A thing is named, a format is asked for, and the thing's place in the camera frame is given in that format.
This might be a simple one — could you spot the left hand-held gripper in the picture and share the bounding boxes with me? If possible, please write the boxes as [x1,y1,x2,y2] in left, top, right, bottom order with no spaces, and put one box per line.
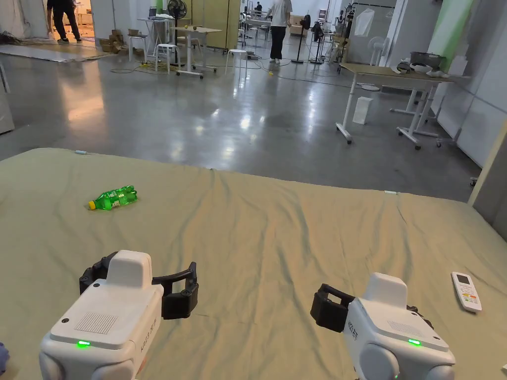
[39,250,199,380]

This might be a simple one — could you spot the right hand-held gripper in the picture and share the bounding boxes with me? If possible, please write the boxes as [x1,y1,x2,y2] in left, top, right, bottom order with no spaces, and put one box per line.
[310,273,456,380]

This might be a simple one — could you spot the green plastic bottle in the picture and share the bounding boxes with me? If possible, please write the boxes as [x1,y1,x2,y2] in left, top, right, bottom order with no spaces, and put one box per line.
[88,185,138,211]

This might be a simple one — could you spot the white remote control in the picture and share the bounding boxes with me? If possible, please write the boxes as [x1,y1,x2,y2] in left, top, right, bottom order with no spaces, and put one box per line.
[451,271,483,313]

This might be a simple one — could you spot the bed with beige sheet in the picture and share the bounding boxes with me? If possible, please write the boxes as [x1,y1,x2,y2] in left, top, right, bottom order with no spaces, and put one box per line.
[0,147,507,380]

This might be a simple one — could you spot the grey headboard beige edge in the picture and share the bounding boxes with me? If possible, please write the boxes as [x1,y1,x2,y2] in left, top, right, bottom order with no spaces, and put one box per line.
[469,118,507,238]

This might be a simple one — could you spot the white box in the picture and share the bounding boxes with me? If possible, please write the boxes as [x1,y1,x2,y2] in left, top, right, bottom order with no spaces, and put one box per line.
[354,96,374,125]

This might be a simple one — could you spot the wooden top table white legs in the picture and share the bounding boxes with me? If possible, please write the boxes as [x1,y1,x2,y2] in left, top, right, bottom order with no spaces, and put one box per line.
[170,25,222,79]
[336,51,456,150]

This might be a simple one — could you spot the white stool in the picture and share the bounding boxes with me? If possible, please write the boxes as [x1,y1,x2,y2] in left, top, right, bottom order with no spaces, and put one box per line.
[127,35,149,62]
[154,43,182,74]
[225,49,249,77]

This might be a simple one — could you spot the pile of cartons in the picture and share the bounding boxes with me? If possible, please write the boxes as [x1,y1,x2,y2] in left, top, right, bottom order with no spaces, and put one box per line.
[99,29,132,54]

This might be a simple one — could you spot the white standing fan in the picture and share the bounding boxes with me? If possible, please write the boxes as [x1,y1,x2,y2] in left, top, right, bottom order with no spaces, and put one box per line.
[368,36,391,66]

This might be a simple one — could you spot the white table with laptop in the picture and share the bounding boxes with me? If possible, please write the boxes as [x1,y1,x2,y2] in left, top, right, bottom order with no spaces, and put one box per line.
[137,7,176,61]

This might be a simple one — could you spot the black standing fan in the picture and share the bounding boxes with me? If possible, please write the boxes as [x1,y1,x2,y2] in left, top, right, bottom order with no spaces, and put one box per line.
[166,0,188,66]
[292,14,312,64]

